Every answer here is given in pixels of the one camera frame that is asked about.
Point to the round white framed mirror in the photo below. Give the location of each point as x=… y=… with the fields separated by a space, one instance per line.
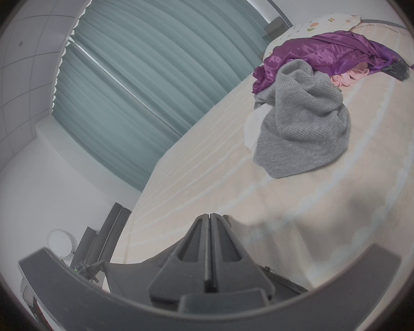
x=59 y=243

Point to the black chest of drawers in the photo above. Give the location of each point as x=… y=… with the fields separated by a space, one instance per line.
x=114 y=226

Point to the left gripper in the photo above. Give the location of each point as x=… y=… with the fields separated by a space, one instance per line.
x=84 y=271

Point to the dark grey lace garment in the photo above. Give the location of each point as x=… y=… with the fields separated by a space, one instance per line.
x=398 y=69

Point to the blue-green curtain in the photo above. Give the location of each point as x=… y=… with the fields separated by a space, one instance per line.
x=107 y=122
x=176 y=40

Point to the black T-shirt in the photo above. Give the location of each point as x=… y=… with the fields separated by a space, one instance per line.
x=131 y=274

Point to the grey bedside table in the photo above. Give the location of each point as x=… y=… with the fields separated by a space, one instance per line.
x=276 y=28

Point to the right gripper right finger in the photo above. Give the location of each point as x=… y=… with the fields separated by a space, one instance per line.
x=252 y=278

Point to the bed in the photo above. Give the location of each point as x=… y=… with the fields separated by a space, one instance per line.
x=331 y=202

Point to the pink garment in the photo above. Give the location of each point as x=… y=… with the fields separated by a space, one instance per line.
x=352 y=74

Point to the purple satin garment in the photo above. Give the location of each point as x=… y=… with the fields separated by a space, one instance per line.
x=314 y=50

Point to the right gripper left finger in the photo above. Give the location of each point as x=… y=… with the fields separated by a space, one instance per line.
x=172 y=278

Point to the white printed pillow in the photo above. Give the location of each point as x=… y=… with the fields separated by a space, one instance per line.
x=317 y=24

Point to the grey knit garment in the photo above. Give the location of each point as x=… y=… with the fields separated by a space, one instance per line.
x=303 y=126

